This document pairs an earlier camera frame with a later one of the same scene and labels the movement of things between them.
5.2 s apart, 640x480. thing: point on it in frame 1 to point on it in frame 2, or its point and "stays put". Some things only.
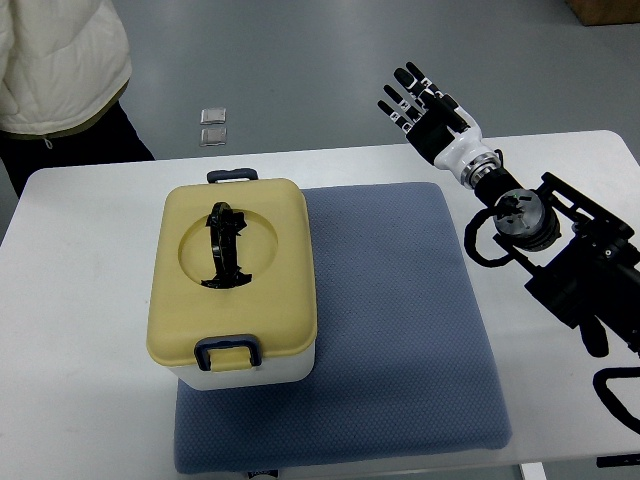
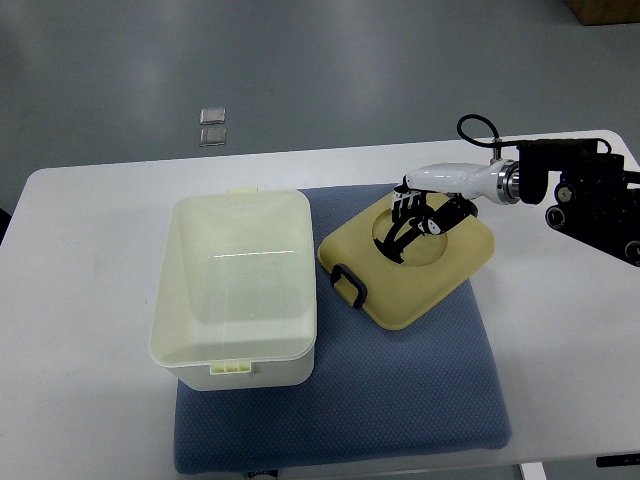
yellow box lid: (234, 256) to (395, 294)
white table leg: (533, 471) stays put
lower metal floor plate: (213, 136) stays put
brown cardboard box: (606, 12) stays put
